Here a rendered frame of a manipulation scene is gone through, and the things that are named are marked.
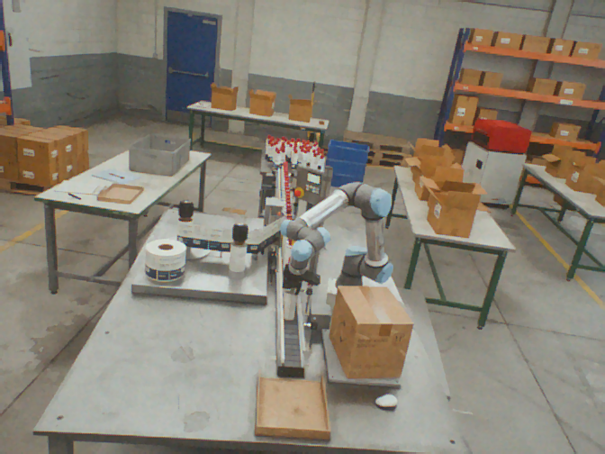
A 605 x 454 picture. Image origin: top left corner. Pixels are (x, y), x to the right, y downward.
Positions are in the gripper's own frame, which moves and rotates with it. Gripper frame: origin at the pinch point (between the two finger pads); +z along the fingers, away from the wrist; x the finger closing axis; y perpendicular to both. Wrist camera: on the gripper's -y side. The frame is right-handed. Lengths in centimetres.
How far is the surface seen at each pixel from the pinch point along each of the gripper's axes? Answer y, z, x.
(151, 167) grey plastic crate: 120, 132, -191
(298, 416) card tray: -3, -5, 55
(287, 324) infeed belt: 1.5, 17.2, 6.9
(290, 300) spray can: 1.7, 9.1, -1.3
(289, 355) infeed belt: 0.8, 5.9, 26.8
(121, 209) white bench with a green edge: 119, 93, -109
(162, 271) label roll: 65, 27, -21
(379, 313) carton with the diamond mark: -33.2, -15.1, 14.5
